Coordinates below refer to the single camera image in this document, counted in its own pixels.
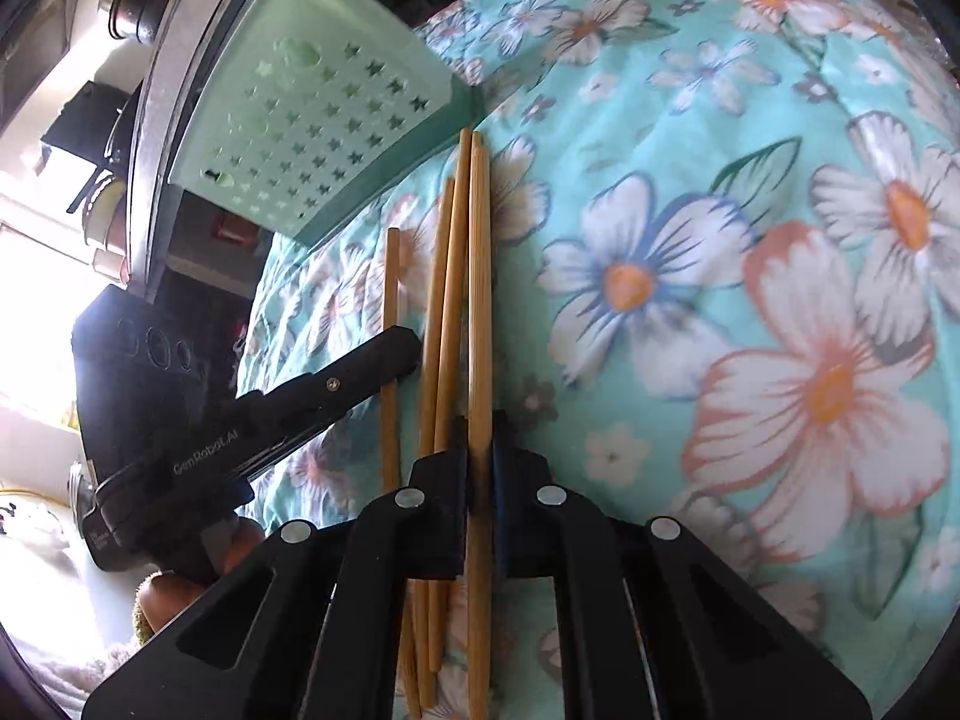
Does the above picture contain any wooden chopstick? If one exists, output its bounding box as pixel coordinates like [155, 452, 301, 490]
[428, 127, 475, 676]
[379, 226, 424, 720]
[466, 132, 493, 718]
[412, 177, 455, 713]

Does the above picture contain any person's left hand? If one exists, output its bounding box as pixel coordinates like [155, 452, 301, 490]
[135, 515, 269, 636]

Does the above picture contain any mint green utensil holder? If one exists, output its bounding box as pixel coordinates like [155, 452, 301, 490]
[169, 0, 482, 244]

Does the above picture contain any floral quilted cloth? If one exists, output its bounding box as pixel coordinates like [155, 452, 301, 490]
[234, 0, 960, 720]

